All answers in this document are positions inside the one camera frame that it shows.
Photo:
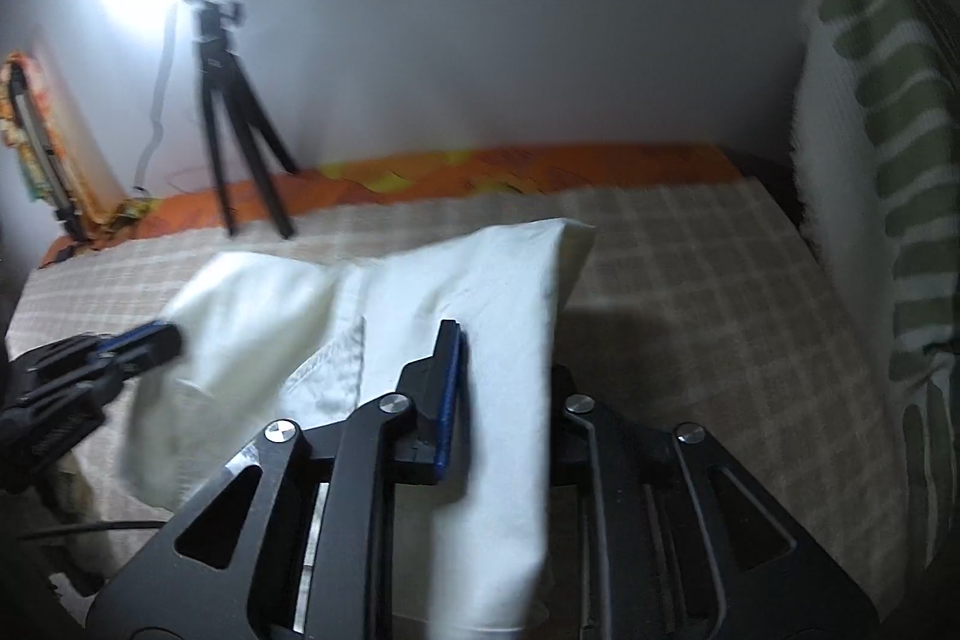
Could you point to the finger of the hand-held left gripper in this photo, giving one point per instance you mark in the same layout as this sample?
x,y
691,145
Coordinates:
x,y
142,346

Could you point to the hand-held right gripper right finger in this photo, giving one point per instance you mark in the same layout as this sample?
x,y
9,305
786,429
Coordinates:
x,y
571,416

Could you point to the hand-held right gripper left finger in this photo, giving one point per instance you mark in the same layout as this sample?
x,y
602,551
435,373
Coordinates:
x,y
450,400

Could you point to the white shirt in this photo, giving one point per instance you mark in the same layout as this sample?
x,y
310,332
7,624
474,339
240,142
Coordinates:
x,y
495,310

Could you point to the beige plaid blanket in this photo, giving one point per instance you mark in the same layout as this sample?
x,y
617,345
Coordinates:
x,y
712,310

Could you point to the orange bedsheet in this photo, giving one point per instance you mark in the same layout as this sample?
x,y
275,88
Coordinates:
x,y
525,160

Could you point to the black tripod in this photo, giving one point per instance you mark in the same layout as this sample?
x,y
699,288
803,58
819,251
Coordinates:
x,y
225,108

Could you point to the green striped white cloth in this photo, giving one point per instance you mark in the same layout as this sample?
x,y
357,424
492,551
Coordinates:
x,y
900,160

